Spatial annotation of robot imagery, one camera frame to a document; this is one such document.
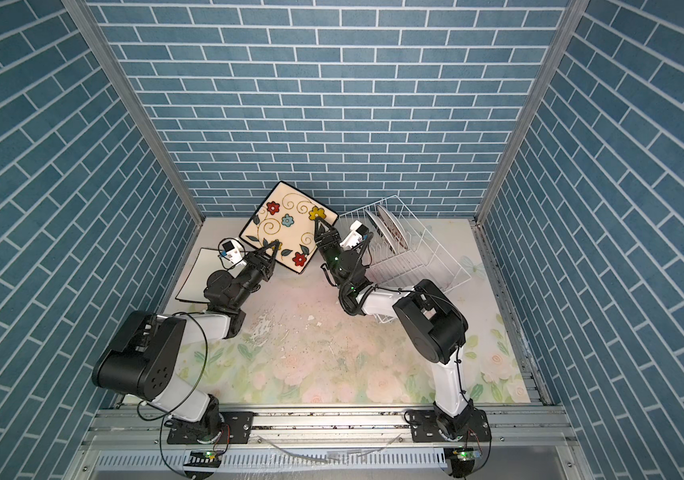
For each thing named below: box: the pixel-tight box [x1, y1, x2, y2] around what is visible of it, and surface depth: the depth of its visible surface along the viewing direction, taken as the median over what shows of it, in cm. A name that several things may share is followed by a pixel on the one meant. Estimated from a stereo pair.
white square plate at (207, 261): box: [175, 247, 228, 303], surface depth 104 cm
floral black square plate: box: [239, 181, 339, 274], surface depth 85 cm
